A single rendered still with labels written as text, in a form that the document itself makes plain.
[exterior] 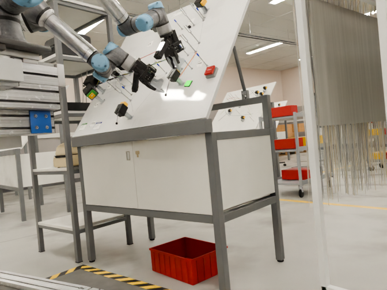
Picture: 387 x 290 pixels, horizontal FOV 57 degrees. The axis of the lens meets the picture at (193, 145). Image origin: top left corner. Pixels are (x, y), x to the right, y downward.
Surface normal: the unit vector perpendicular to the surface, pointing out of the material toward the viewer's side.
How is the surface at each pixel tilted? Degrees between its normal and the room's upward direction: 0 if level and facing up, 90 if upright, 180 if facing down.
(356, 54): 90
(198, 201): 90
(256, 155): 90
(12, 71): 90
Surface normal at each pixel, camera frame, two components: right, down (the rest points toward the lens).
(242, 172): 0.75, -0.06
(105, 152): -0.65, 0.07
